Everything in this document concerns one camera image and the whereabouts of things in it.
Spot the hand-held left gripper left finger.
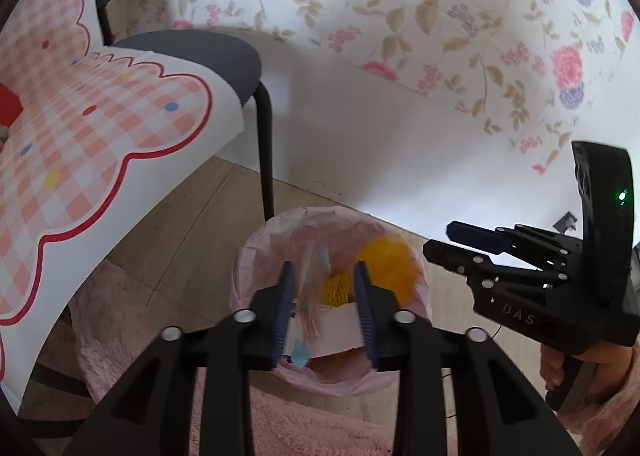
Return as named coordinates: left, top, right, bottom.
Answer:
left=62, top=261, right=297, bottom=456

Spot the grey padded chair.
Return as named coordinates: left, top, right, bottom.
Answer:
left=92, top=0, right=276, bottom=221

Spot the person's right forearm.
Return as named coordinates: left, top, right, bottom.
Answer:
left=560, top=336, right=640, bottom=442

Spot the person's right hand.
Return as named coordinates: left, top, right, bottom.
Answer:
left=539, top=342, right=567, bottom=391

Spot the pink checked paper mat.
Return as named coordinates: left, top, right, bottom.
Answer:
left=0, top=0, right=246, bottom=412

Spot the clear blue print plastic wrapper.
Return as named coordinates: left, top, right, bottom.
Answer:
left=292, top=241, right=335, bottom=369

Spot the yellow fluffy ball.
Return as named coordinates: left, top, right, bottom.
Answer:
left=360, top=235, right=420, bottom=309

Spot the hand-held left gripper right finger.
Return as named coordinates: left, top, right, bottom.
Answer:
left=352, top=261, right=583, bottom=456

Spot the pink lined trash bin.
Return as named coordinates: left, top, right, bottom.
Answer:
left=229, top=206, right=432, bottom=399

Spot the red cardboard box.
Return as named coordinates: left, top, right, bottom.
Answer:
left=0, top=83, right=25, bottom=129

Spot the floral print wall cloth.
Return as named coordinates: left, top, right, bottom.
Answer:
left=107, top=0, right=640, bottom=177

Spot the white paper card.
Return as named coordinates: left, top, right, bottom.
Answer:
left=292, top=303, right=368, bottom=362

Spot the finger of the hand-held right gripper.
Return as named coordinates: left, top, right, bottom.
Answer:
left=446, top=221, right=585, bottom=269
left=422, top=238, right=571, bottom=297

